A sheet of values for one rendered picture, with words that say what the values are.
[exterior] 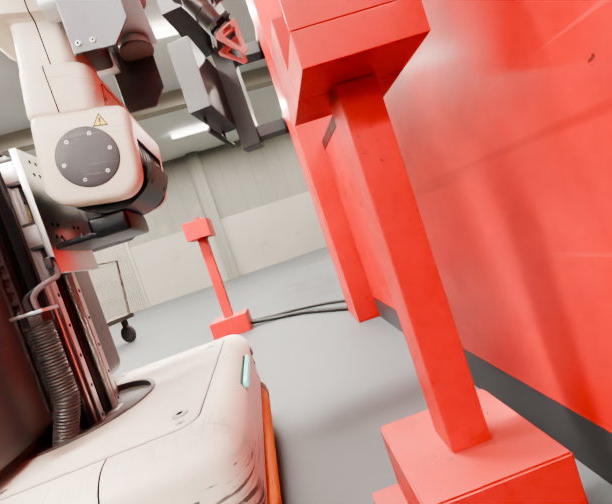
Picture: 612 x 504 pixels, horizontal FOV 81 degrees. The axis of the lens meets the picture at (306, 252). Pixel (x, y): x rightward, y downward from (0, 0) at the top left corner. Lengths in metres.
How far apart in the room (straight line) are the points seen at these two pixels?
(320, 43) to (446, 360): 0.44
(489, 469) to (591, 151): 0.40
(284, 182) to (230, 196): 1.51
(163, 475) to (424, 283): 0.42
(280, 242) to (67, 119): 9.16
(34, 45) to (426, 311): 0.81
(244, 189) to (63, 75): 9.22
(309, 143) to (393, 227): 1.28
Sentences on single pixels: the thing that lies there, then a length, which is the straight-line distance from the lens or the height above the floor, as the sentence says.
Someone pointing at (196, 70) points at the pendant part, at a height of 1.42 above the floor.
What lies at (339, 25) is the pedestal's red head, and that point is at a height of 0.70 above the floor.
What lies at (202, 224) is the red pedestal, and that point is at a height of 0.76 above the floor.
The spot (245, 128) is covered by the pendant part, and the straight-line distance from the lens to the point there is 2.34.
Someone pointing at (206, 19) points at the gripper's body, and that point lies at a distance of 1.15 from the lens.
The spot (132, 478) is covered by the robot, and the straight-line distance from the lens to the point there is 0.57.
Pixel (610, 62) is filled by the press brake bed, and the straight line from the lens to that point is 0.46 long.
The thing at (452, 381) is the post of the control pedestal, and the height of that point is 0.22.
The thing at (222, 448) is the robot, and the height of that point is 0.25.
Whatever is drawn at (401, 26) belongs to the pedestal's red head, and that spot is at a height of 0.67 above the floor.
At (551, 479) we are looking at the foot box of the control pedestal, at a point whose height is 0.10.
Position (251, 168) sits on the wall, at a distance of 10.04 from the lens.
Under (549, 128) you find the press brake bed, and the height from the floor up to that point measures 0.51.
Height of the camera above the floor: 0.48
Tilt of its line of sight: 3 degrees down
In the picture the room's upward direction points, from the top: 18 degrees counter-clockwise
